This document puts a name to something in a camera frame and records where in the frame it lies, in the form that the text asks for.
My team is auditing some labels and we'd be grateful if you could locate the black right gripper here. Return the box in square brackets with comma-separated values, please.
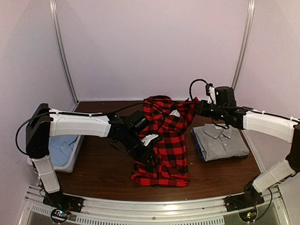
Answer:
[195, 100, 227, 121]

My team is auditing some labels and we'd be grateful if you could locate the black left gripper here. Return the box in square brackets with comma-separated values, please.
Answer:
[121, 130, 158, 168]

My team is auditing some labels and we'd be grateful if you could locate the red black plaid shirt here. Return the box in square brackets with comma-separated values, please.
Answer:
[131, 96, 198, 188]

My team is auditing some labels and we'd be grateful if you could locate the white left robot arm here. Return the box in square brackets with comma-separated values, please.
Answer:
[25, 103, 162, 208]

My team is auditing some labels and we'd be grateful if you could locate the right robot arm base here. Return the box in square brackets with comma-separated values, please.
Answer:
[224, 183, 264, 223]

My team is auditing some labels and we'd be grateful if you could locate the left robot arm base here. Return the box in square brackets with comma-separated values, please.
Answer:
[42, 189, 83, 224]

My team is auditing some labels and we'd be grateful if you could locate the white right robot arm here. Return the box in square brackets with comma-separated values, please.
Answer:
[193, 101, 300, 207]

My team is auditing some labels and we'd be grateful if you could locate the grey folded button shirt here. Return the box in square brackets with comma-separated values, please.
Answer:
[192, 124, 249, 162]

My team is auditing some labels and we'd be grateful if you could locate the white plastic laundry basket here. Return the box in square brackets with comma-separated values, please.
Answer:
[27, 135, 85, 173]

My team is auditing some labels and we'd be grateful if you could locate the light blue folded shirt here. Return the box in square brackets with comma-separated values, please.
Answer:
[49, 135, 78, 167]

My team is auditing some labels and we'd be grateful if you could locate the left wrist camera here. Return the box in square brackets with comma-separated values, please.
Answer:
[126, 110, 163, 147]

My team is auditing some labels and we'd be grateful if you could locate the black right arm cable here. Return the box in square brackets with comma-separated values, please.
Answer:
[188, 79, 300, 129]

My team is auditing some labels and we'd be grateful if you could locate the aluminium front rail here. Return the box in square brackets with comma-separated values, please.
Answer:
[23, 184, 284, 225]

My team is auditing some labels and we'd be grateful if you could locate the aluminium corner post right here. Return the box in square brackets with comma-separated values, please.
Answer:
[232, 0, 255, 90]

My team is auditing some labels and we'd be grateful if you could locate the aluminium corner post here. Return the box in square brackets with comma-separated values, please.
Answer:
[49, 0, 79, 105]
[232, 0, 255, 90]

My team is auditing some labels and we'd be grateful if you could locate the aluminium corner post left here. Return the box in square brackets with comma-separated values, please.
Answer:
[49, 0, 79, 105]

